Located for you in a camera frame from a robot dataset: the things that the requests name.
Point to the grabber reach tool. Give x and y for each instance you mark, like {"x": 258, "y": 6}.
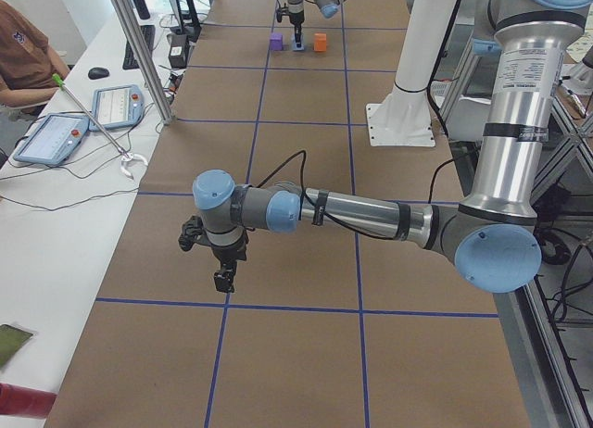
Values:
{"x": 126, "y": 156}

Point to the green bean bag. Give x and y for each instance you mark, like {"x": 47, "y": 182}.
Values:
{"x": 12, "y": 340}

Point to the brown kraft paper mat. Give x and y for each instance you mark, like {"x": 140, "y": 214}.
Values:
{"x": 325, "y": 328}

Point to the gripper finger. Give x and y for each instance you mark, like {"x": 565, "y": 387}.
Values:
{"x": 224, "y": 279}

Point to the light blue foam block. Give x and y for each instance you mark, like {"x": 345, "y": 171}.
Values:
{"x": 297, "y": 46}

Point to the purple foam block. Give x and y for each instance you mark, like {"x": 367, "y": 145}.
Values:
{"x": 276, "y": 41}

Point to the orange foam block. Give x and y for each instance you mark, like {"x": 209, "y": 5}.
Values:
{"x": 320, "y": 42}

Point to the aluminium frame post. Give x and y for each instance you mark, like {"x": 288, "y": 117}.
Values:
{"x": 143, "y": 55}

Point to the person in brown shirt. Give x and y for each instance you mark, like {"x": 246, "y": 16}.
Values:
{"x": 28, "y": 63}

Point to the near blue teach pendant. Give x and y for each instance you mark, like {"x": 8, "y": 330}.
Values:
{"x": 54, "y": 140}

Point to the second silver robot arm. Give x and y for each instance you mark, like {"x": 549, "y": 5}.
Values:
{"x": 488, "y": 236}

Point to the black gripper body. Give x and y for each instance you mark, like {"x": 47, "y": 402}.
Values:
{"x": 295, "y": 17}

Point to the black computer mouse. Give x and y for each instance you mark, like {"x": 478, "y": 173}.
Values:
{"x": 97, "y": 73}

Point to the white pedestal column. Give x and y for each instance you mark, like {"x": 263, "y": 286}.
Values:
{"x": 403, "y": 118}

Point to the black power adapter box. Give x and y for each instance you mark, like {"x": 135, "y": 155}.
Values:
{"x": 179, "y": 51}

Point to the far blue teach pendant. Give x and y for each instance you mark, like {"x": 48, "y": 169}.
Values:
{"x": 118, "y": 107}

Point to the blue teach pendant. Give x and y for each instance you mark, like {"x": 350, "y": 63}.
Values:
{"x": 54, "y": 140}
{"x": 118, "y": 107}

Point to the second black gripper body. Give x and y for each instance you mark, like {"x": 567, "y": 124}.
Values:
{"x": 226, "y": 254}

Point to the red cylinder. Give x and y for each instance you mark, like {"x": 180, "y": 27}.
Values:
{"x": 26, "y": 402}

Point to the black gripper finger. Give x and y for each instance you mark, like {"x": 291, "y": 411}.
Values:
{"x": 296, "y": 36}

